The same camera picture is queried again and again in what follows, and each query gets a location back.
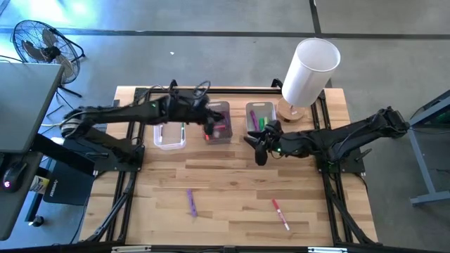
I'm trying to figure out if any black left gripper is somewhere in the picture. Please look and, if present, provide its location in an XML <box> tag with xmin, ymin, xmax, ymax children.
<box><xmin>196</xmin><ymin>97</ymin><xmax>226</xmax><ymax>141</ymax></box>

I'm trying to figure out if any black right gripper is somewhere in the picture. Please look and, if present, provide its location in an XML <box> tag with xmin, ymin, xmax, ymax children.
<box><xmin>243</xmin><ymin>120</ymin><xmax>283</xmax><ymax>167</ymax></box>

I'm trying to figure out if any light purple highlighter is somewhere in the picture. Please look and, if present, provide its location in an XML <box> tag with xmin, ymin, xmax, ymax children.
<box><xmin>186</xmin><ymin>188</ymin><xmax>198</xmax><ymax>218</ymax></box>

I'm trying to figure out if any dark grey plastic bin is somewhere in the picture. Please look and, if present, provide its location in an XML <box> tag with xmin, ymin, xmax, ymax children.
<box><xmin>202</xmin><ymin>100</ymin><xmax>234</xmax><ymax>145</ymax></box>

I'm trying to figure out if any light grey plastic bin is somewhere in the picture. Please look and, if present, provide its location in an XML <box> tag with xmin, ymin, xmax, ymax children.
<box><xmin>245</xmin><ymin>101</ymin><xmax>278</xmax><ymax>140</ymax></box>

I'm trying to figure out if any round wooden lamp base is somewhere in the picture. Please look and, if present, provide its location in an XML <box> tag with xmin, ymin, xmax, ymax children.
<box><xmin>276</xmin><ymin>98</ymin><xmax>306</xmax><ymax>123</ymax></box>

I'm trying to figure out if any clear plastic bin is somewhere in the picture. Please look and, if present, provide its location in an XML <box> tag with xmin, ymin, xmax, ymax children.
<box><xmin>153</xmin><ymin>121</ymin><xmax>187</xmax><ymax>151</ymax></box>

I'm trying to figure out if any thin red capped marker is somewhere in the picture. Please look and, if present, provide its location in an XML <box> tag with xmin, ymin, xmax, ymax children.
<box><xmin>271</xmin><ymin>198</ymin><xmax>291</xmax><ymax>232</ymax></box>

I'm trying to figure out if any white cylindrical lamp shade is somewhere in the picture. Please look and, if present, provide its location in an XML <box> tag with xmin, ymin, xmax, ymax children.
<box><xmin>281</xmin><ymin>37</ymin><xmax>341</xmax><ymax>108</ymax></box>

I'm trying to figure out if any black diagonal bar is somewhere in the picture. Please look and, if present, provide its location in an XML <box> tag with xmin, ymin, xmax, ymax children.
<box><xmin>32</xmin><ymin>133</ymin><xmax>96</xmax><ymax>176</ymax></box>

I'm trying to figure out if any grey metal side table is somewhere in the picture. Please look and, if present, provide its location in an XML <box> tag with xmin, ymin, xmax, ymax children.
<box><xmin>387</xmin><ymin>89</ymin><xmax>450</xmax><ymax>205</ymax></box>

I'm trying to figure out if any black tool case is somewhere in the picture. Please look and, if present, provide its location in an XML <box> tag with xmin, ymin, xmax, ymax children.
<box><xmin>42</xmin><ymin>160</ymin><xmax>95</xmax><ymax>207</ymax></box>

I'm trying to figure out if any black floor fan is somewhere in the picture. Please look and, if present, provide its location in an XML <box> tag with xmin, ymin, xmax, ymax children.
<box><xmin>11</xmin><ymin>20</ymin><xmax>86</xmax><ymax>98</ymax></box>

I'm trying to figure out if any yellow white box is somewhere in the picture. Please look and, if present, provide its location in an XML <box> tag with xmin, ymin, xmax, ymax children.
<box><xmin>30</xmin><ymin>175</ymin><xmax>50</xmax><ymax>194</ymax></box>

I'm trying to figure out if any light grey desk panel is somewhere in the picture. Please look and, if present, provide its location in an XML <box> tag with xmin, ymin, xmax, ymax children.
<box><xmin>0</xmin><ymin>62</ymin><xmax>66</xmax><ymax>154</ymax></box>

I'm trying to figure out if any black computer mouse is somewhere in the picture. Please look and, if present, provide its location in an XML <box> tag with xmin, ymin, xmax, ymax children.
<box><xmin>2</xmin><ymin>160</ymin><xmax>28</xmax><ymax>193</ymax></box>

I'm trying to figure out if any dark grey desk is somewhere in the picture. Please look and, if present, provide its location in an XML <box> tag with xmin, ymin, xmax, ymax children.
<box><xmin>0</xmin><ymin>150</ymin><xmax>44</xmax><ymax>242</ymax></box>

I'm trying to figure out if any black metal table frame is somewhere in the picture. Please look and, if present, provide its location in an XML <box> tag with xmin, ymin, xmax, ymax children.
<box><xmin>79</xmin><ymin>79</ymin><xmax>379</xmax><ymax>247</ymax></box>

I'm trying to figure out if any silver frame bracket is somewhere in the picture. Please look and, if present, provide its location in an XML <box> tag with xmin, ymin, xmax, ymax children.
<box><xmin>307</xmin><ymin>247</ymin><xmax>348</xmax><ymax>253</ymax></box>
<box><xmin>111</xmin><ymin>245</ymin><xmax>152</xmax><ymax>253</ymax></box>

